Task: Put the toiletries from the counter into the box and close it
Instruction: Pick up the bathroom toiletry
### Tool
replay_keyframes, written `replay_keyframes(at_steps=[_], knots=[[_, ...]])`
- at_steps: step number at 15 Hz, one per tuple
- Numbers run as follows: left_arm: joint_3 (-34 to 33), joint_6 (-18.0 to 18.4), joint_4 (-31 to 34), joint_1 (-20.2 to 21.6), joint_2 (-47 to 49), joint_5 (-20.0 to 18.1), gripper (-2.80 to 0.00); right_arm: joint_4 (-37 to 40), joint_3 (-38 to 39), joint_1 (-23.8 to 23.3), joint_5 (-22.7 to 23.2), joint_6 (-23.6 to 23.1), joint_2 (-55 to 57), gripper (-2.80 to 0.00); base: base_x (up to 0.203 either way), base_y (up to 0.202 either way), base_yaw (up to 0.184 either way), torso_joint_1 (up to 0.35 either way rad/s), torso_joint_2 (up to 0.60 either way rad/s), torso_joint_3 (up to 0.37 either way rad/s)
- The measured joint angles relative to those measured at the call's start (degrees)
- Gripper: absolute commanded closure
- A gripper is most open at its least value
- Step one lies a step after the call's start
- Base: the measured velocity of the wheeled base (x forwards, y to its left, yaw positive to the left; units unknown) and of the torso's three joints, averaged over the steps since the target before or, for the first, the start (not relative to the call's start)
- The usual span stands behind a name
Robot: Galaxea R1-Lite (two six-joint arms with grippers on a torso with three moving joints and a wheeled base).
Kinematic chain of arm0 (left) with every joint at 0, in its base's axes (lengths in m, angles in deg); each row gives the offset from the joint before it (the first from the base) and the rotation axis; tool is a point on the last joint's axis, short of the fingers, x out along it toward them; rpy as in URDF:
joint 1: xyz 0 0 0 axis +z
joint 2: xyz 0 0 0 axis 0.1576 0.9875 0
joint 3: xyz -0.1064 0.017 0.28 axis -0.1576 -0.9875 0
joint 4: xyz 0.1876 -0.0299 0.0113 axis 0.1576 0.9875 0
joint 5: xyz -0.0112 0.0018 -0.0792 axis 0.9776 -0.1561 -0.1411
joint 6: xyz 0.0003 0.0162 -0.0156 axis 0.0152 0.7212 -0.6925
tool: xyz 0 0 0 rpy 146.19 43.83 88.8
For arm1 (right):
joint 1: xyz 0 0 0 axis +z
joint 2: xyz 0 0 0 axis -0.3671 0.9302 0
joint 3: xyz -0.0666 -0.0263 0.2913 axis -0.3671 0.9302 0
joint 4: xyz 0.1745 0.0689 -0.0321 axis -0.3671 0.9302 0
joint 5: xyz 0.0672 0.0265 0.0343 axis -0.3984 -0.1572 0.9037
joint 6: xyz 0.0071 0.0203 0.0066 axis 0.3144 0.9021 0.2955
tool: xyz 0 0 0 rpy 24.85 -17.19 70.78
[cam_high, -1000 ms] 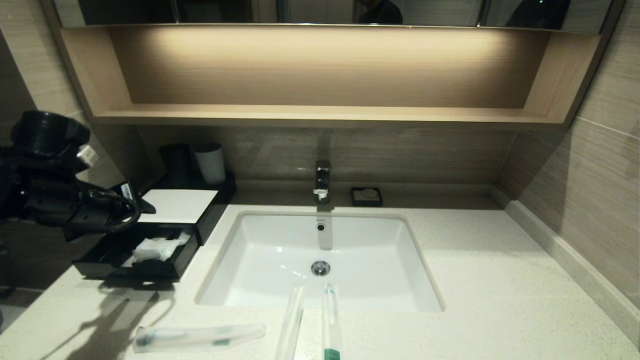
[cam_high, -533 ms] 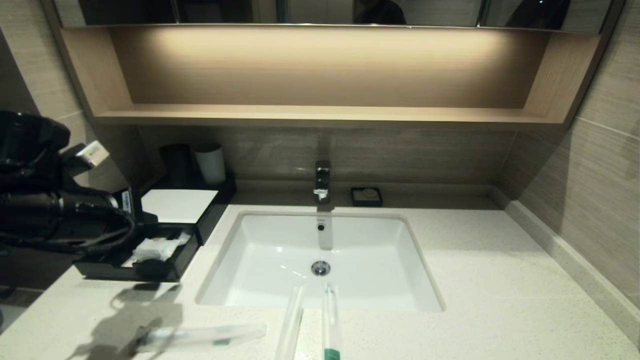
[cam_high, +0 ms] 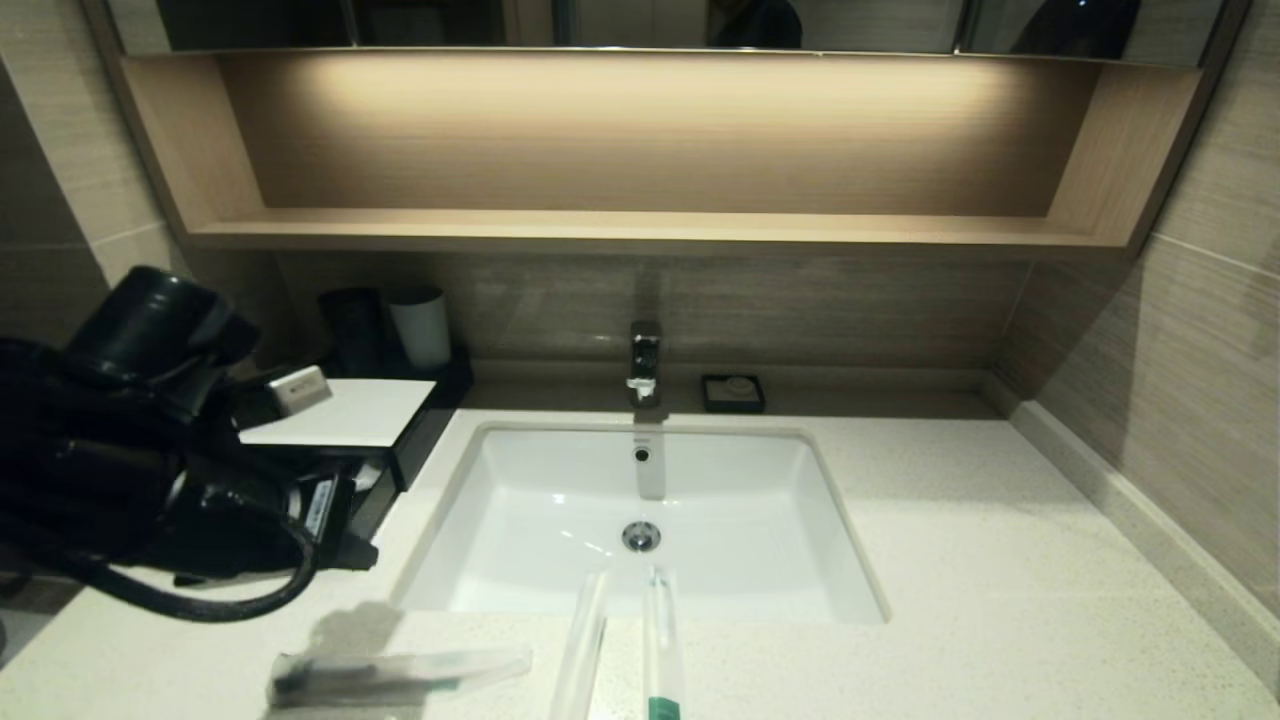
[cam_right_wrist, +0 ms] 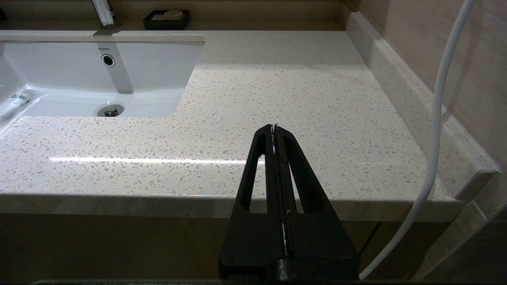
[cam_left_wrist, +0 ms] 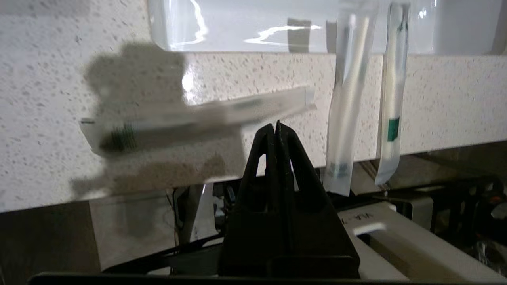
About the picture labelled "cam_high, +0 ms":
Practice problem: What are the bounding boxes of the black plastic tray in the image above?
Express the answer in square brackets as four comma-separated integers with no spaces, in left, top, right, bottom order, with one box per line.
[175,455,383,588]

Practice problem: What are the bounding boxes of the white panel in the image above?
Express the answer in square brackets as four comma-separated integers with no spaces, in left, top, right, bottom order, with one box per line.
[238,378,439,448]

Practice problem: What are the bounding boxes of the black amenity drawer box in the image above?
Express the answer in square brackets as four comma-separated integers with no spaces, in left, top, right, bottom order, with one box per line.
[235,345,476,493]

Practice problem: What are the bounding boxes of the black cup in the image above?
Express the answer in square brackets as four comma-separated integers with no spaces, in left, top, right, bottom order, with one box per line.
[320,288,389,376]

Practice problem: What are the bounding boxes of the white cup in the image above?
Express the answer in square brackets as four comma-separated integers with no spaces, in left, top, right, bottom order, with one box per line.
[388,288,454,373]

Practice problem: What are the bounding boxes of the long clear plastic packet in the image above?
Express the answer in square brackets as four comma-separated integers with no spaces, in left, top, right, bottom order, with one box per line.
[548,565,611,720]

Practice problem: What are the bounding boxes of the chrome faucet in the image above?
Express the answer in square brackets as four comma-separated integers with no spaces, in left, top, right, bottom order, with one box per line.
[626,322,663,409]

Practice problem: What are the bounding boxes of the long packet with green end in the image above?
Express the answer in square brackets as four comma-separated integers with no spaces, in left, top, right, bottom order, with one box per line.
[640,563,686,720]

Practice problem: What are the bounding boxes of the black soap dish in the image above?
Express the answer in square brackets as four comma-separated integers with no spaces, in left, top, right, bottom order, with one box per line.
[701,374,766,415]

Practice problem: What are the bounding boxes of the white sink basin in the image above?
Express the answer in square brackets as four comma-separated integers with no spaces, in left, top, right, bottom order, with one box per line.
[390,420,891,626]

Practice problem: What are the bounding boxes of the mirror cabinet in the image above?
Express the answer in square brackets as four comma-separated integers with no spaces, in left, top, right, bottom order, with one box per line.
[85,0,1251,71]

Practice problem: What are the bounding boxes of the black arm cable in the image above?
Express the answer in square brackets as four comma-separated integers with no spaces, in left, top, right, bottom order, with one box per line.
[0,505,323,623]

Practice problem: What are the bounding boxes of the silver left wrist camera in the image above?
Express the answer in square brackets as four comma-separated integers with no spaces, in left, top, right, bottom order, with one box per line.
[268,364,333,417]

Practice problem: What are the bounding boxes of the wooden wall shelf niche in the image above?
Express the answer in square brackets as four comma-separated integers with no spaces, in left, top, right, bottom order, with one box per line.
[120,52,1201,256]

